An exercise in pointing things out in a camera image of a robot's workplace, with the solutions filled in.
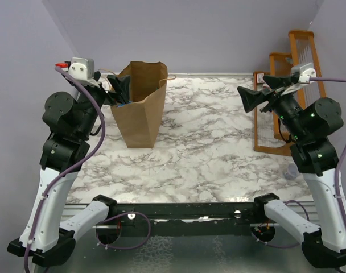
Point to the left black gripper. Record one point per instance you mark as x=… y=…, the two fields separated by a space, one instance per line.
x=120 y=86

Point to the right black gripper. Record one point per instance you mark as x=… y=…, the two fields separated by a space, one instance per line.
x=251 y=98

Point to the brown paper bag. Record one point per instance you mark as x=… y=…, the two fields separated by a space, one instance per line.
x=139 y=120

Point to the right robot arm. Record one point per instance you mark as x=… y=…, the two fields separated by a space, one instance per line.
x=323 y=244

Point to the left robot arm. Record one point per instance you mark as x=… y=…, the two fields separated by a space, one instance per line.
x=47 y=240

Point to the small red white box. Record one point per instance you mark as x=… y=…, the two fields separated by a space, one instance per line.
x=259 y=78

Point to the orange wooden rack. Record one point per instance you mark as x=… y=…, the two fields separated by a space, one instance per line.
x=279 y=133

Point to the small clear plastic cup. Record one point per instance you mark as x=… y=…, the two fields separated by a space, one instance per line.
x=291 y=172

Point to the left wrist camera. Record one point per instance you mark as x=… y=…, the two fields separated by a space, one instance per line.
x=82 y=69

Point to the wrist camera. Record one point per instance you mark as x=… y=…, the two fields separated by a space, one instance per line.
x=302 y=73
x=82 y=69

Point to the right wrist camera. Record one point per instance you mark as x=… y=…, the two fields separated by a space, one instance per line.
x=302 y=73

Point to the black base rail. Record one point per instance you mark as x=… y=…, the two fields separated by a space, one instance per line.
x=178 y=219

